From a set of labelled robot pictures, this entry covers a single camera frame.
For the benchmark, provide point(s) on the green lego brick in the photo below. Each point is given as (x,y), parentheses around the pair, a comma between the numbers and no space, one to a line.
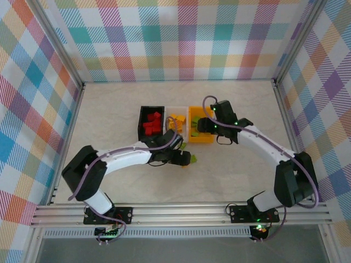
(196,119)
(194,125)
(193,159)
(183,147)

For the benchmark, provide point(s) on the long green lego plate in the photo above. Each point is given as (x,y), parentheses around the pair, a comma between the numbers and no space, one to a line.
(195,134)

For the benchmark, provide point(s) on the red lego brick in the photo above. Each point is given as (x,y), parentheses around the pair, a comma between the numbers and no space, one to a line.
(155,131)
(148,132)
(157,115)
(157,123)
(146,125)
(150,117)

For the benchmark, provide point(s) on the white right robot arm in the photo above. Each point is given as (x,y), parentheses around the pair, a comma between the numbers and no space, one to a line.
(260,145)

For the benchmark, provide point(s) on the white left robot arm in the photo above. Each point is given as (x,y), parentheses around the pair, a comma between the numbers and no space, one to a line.
(123,157)

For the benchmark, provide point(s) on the orange plastic container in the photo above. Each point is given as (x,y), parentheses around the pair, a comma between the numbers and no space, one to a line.
(203,139)

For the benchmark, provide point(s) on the black plastic container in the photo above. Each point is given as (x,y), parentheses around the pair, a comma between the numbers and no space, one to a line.
(140,128)

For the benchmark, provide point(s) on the white translucent plastic container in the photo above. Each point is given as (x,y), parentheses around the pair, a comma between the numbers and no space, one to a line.
(175,109)

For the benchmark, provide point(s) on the left green circuit board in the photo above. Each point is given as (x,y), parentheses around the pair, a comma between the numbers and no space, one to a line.
(105,233)

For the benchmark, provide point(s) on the right small circuit board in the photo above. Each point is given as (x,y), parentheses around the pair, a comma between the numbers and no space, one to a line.
(259,229)

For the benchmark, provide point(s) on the aluminium mounting rail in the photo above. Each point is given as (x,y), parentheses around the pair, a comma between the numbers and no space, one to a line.
(178,213)

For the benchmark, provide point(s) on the aluminium table edge rail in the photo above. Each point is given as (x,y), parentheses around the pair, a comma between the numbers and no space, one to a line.
(72,123)
(287,123)

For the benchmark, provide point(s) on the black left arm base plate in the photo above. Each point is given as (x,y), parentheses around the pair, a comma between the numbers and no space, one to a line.
(124,213)

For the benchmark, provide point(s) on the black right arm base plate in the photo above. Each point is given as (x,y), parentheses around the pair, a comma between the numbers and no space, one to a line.
(240,215)

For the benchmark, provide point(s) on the aluminium frame post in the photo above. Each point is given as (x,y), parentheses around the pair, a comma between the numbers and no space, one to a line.
(59,43)
(297,41)

